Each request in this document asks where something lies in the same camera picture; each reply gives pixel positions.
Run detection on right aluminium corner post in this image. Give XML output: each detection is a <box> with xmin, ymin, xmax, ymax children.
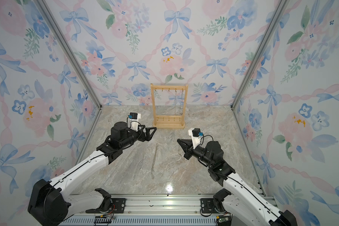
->
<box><xmin>231</xmin><ymin>0</ymin><xmax>288</xmax><ymax>111</ymax></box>

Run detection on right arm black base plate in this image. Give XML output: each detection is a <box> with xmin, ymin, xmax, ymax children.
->
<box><xmin>200</xmin><ymin>198</ymin><xmax>227</xmax><ymax>215</ymax></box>

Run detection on aluminium corner post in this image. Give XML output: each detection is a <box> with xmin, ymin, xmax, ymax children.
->
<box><xmin>231</xmin><ymin>0</ymin><xmax>288</xmax><ymax>111</ymax></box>
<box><xmin>35</xmin><ymin>0</ymin><xmax>103</xmax><ymax>108</ymax></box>

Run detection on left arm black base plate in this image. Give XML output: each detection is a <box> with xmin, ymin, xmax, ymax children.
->
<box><xmin>85</xmin><ymin>198</ymin><xmax>127</xmax><ymax>214</ymax></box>

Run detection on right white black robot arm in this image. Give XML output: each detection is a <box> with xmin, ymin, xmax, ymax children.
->
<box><xmin>177</xmin><ymin>139</ymin><xmax>297</xmax><ymax>226</ymax></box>

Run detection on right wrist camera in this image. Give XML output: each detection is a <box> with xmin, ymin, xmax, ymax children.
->
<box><xmin>188</xmin><ymin>128</ymin><xmax>203</xmax><ymax>149</ymax></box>

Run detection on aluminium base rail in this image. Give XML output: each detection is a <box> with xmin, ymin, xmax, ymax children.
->
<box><xmin>58</xmin><ymin>194</ymin><xmax>246</xmax><ymax>226</ymax></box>

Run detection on left aluminium corner post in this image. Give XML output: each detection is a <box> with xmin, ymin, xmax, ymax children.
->
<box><xmin>35</xmin><ymin>0</ymin><xmax>103</xmax><ymax>108</ymax></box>

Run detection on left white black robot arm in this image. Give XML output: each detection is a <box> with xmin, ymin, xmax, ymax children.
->
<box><xmin>27</xmin><ymin>121</ymin><xmax>157</xmax><ymax>226</ymax></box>

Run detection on silver star pendant necklace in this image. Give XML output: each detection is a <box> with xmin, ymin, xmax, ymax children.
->
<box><xmin>133</xmin><ymin>153</ymin><xmax>145</xmax><ymax>180</ymax></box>

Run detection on silver chain necklace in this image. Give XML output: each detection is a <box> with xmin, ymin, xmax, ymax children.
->
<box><xmin>150</xmin><ymin>143</ymin><xmax>160</xmax><ymax>180</ymax></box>

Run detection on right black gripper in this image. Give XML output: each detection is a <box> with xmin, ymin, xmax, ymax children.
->
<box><xmin>178</xmin><ymin>137</ymin><xmax>214</xmax><ymax>168</ymax></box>

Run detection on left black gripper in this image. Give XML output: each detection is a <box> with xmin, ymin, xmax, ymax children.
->
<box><xmin>121</xmin><ymin>124</ymin><xmax>157</xmax><ymax>150</ymax></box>

